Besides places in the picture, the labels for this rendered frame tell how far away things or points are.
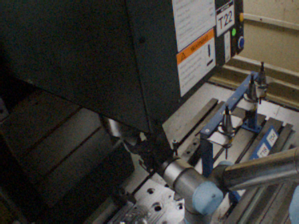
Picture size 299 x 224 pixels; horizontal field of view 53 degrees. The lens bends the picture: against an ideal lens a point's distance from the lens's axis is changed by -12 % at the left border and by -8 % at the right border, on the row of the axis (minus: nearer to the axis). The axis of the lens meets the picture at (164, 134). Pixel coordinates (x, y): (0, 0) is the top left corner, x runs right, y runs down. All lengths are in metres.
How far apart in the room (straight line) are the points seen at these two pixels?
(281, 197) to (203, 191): 0.89
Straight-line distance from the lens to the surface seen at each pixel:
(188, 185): 0.78
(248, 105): 1.29
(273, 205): 1.56
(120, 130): 0.85
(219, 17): 0.79
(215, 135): 1.15
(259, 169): 0.80
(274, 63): 1.78
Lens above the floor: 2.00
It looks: 42 degrees down
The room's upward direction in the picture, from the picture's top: 9 degrees counter-clockwise
